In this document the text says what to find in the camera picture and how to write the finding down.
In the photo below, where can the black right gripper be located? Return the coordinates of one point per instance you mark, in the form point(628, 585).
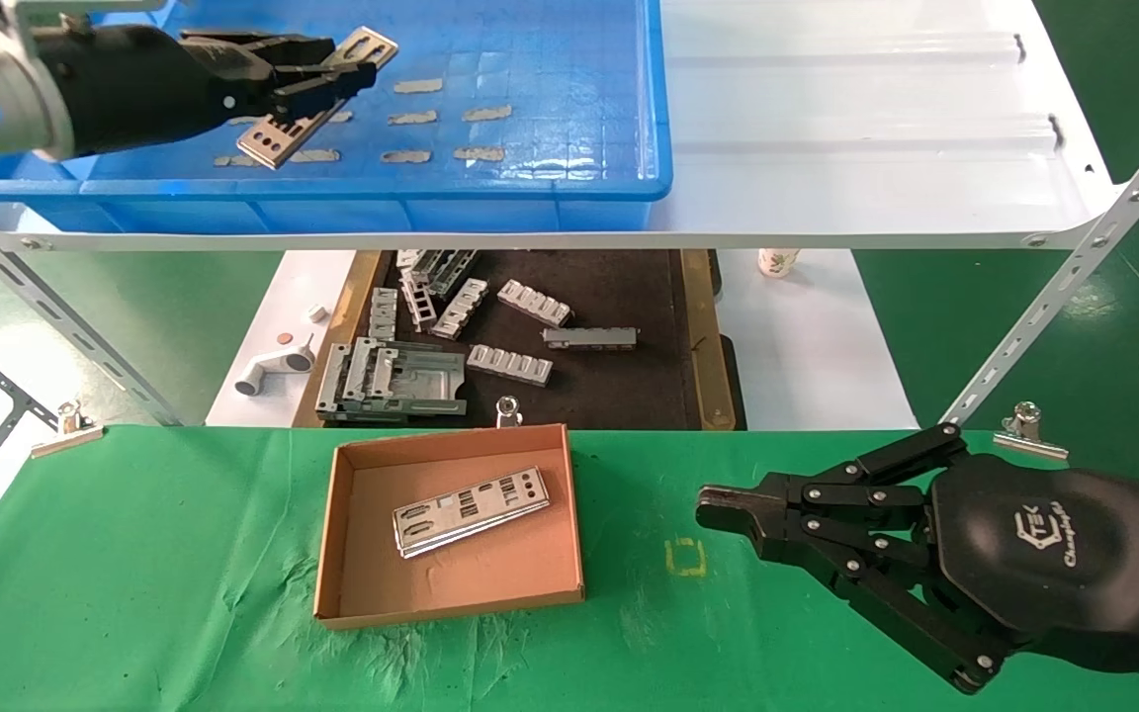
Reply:
point(1054, 554)

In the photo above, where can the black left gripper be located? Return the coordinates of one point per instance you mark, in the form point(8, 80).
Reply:
point(134, 84)

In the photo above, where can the silver I/O shield plate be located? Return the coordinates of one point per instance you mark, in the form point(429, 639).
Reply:
point(436, 524)
point(271, 143)

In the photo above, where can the blue plastic tray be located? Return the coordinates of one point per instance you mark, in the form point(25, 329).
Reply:
point(550, 59)

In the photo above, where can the black tray with brown rim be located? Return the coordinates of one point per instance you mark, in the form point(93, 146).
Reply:
point(619, 386)

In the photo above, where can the shallow cardboard box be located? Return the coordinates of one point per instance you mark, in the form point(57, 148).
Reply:
point(490, 583)

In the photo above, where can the silver binder clip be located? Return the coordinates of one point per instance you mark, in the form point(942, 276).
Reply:
point(508, 415)
point(65, 440)
point(1032, 447)

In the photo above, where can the ladder-shaped metal part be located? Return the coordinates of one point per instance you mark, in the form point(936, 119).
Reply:
point(418, 300)

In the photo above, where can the white pipe fitting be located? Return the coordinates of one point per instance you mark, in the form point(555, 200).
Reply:
point(278, 364)

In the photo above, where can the grey slotted angle bar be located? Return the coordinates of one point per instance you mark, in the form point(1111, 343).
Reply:
point(1054, 294)
point(45, 308)

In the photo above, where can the flat grey metal plate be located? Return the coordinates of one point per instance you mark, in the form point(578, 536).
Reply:
point(431, 381)

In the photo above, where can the dark grey metal bar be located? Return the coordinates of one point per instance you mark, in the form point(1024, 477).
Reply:
point(589, 338)

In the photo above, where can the green table cloth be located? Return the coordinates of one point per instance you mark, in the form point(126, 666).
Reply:
point(233, 593)

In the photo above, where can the small light metal bracket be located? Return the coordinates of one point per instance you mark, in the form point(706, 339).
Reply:
point(407, 259)

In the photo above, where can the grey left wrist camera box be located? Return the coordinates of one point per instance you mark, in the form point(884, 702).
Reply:
point(85, 4)

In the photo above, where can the grey slotted metal bracket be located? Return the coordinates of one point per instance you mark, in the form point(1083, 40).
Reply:
point(456, 269)

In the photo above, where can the small grey metal bracket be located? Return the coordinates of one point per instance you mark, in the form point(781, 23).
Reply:
point(384, 314)

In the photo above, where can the grey ribbed metal bracket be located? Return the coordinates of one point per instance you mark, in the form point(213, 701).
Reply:
point(510, 365)
point(461, 309)
point(535, 304)

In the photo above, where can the narrow grey metal bracket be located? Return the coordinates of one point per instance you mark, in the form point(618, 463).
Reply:
point(369, 366)
point(335, 368)

